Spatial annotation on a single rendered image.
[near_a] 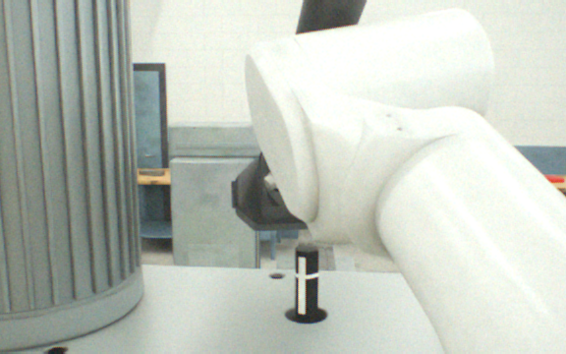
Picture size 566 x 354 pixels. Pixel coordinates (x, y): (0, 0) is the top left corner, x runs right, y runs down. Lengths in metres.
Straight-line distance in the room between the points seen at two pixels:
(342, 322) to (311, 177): 0.28
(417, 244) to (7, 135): 0.32
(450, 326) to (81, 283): 0.35
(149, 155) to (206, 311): 6.81
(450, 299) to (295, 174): 0.09
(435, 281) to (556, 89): 7.22
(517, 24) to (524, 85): 0.69
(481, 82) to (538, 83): 7.03
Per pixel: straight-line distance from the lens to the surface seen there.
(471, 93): 0.31
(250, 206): 0.47
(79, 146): 0.47
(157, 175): 6.75
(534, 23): 7.33
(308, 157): 0.24
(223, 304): 0.54
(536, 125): 7.37
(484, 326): 0.18
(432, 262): 0.20
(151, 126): 7.31
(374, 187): 0.23
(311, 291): 0.50
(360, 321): 0.51
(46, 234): 0.47
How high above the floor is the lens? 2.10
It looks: 11 degrees down
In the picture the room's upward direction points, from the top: straight up
